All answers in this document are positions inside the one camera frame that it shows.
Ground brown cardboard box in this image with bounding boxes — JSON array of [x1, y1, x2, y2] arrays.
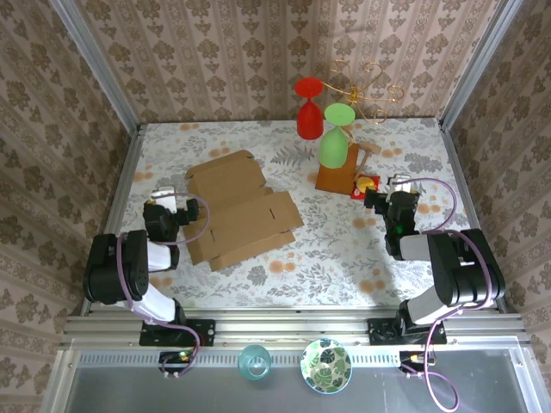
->
[[183, 149, 306, 273]]

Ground wooden stand base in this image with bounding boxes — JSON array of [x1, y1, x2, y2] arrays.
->
[[314, 144, 362, 197]]

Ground small wooden mallet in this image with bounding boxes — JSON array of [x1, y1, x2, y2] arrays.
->
[[353, 141, 382, 178]]

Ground green plastic goblet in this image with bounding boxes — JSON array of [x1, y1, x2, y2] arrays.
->
[[317, 102, 356, 170]]

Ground red plastic goblet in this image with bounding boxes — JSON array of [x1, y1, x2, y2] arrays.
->
[[294, 76, 325, 142]]

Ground teal drinking glass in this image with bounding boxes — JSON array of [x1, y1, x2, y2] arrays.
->
[[238, 343, 272, 382]]

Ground leaf pattern bowl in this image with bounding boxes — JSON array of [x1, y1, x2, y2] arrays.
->
[[300, 337, 353, 395]]

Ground grey metal shelf plate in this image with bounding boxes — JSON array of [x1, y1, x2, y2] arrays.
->
[[40, 348, 551, 413]]

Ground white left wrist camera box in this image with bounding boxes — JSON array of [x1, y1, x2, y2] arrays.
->
[[149, 185, 178, 213]]

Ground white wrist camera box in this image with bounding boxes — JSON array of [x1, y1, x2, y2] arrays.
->
[[149, 185, 178, 213], [387, 173, 412, 194]]

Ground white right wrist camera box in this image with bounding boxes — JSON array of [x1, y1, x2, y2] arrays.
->
[[387, 173, 412, 194]]

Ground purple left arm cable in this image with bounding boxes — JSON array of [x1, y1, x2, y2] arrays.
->
[[115, 192, 211, 379]]

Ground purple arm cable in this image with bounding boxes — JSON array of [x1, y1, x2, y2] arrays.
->
[[393, 176, 496, 412], [115, 192, 211, 379]]

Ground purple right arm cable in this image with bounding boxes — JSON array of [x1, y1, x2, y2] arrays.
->
[[393, 176, 496, 412]]

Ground aluminium side rail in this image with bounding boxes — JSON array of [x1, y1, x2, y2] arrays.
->
[[436, 118, 509, 311], [81, 124, 145, 315]]

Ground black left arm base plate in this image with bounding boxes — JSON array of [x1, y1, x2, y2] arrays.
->
[[139, 318, 216, 348]]

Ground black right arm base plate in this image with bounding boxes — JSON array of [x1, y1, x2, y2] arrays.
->
[[368, 317, 448, 345]]

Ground gold wire glass stand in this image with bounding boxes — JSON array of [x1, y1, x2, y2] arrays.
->
[[320, 59, 406, 173]]

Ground black cable connector box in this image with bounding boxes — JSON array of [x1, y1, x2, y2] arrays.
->
[[159, 350, 193, 373], [399, 350, 431, 371]]

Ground aluminium mounting rail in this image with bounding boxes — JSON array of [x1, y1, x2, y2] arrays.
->
[[59, 307, 533, 349]]

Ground aluminium frame post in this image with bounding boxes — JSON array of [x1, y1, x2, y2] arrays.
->
[[441, 0, 524, 126], [49, 0, 141, 130]]

